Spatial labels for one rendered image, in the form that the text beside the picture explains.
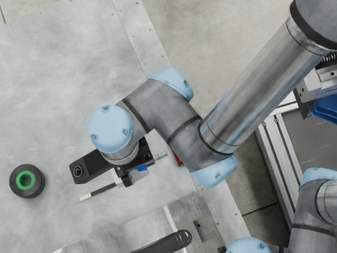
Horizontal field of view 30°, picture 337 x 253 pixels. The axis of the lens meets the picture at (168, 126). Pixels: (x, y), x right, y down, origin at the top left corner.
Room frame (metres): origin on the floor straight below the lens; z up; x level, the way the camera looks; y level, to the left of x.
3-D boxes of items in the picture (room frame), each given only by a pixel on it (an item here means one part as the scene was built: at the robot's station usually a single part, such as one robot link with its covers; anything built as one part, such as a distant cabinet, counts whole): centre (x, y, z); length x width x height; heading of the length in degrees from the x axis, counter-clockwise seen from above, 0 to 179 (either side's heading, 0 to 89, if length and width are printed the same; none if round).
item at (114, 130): (0.30, 0.09, 1.25); 0.09 x 0.08 x 0.11; 118
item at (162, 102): (0.33, 0.00, 1.25); 0.11 x 0.11 x 0.08; 28
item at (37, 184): (0.34, 0.36, 0.82); 0.08 x 0.08 x 0.04
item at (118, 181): (0.30, 0.08, 0.93); 0.13 x 0.05 x 0.05; 103
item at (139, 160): (0.30, 0.09, 1.09); 0.09 x 0.08 x 0.12; 103
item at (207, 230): (0.14, -0.04, 0.87); 0.05 x 0.05 x 0.04; 13
